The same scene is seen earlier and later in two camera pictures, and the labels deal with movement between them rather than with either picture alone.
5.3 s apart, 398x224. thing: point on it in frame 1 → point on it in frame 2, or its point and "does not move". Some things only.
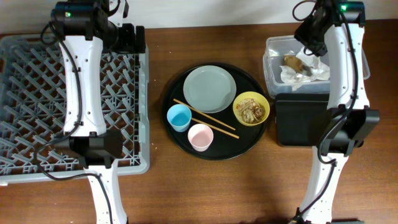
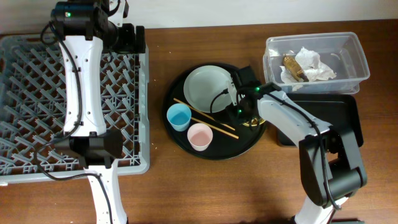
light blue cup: x=179 y=115 does not move
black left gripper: x=130 y=32 does not move
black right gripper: x=300 y=35 → x=232 y=110
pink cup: x=200 y=136 does not move
